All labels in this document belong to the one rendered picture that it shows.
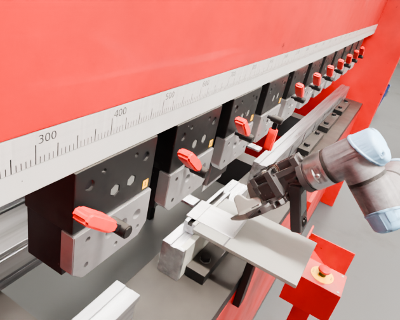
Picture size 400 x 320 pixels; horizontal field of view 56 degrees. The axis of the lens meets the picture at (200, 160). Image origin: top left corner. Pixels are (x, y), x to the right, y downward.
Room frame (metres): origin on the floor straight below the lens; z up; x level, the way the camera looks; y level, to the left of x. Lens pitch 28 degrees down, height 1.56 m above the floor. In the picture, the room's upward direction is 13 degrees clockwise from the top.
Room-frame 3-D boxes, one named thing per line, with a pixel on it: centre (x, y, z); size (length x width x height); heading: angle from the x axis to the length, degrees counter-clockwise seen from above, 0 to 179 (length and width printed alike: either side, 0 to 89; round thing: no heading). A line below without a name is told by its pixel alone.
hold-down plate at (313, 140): (1.70, -0.50, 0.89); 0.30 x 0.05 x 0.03; 156
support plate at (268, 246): (0.74, -0.18, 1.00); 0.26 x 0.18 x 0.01; 66
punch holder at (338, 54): (1.69, -0.44, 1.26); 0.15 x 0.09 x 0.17; 156
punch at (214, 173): (0.80, -0.04, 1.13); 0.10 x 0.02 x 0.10; 156
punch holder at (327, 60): (1.51, -0.36, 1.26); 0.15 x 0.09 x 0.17; 156
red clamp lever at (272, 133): (0.92, -0.16, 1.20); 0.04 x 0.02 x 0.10; 66
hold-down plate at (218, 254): (0.82, -0.11, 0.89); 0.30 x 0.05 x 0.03; 156
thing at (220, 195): (0.83, -0.05, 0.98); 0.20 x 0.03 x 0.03; 156
